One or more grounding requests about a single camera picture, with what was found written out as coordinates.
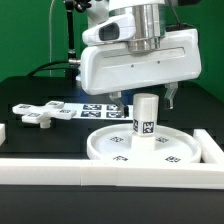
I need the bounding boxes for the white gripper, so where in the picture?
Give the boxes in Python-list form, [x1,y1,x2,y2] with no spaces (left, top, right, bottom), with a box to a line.
[80,29,201,117]

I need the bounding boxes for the white round table top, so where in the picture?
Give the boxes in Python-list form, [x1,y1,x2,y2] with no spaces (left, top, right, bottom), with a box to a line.
[87,124,202,163]

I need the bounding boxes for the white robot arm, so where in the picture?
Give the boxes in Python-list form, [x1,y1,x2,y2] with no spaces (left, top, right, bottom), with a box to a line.
[80,0,201,116]

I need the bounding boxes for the white marker sheet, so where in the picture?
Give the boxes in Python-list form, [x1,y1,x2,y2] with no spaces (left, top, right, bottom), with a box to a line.
[64,103,133,121]

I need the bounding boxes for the white cross-shaped table base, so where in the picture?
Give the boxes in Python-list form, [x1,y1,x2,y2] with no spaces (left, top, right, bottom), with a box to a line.
[12,101,77,129]

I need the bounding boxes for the white U-shaped fence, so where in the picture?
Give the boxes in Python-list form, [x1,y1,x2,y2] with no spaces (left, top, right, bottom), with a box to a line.
[0,129,224,189]

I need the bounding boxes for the black cables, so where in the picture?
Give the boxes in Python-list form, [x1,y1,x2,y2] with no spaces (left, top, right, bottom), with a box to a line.
[27,59,83,78]

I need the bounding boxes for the black camera pole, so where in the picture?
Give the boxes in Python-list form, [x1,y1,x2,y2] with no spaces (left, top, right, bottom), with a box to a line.
[63,0,92,61]

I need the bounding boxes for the white thin cable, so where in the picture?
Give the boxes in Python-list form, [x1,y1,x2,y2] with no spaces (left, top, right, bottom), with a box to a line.
[48,0,57,78]

